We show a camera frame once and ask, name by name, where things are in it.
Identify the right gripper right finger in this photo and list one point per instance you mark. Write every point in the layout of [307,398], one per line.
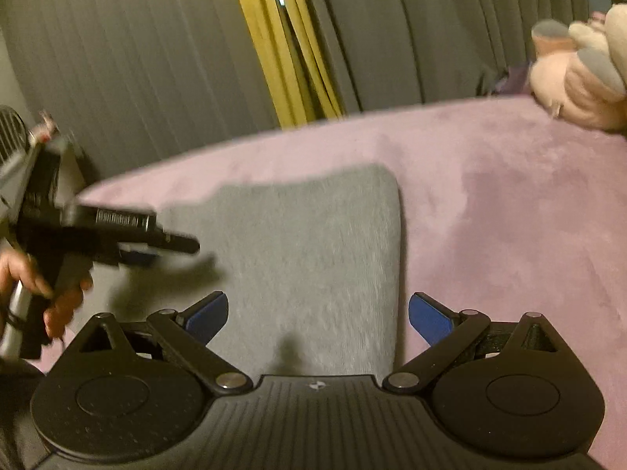
[505,390]

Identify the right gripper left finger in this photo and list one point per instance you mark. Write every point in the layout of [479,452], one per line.
[127,391]

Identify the grey pants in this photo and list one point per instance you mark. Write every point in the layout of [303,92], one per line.
[310,269]

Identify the person's left hand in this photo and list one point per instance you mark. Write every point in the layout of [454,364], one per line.
[19,267]

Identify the dark fan on left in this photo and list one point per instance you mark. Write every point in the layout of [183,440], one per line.
[14,134]

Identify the pink bed blanket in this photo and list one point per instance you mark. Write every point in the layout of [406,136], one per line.
[502,209]

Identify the grey curtain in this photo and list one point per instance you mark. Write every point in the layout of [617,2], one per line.
[137,81]

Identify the pink plush toy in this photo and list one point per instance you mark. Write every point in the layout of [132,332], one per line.
[579,75]

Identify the yellow curtain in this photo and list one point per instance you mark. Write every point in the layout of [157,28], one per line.
[290,53]

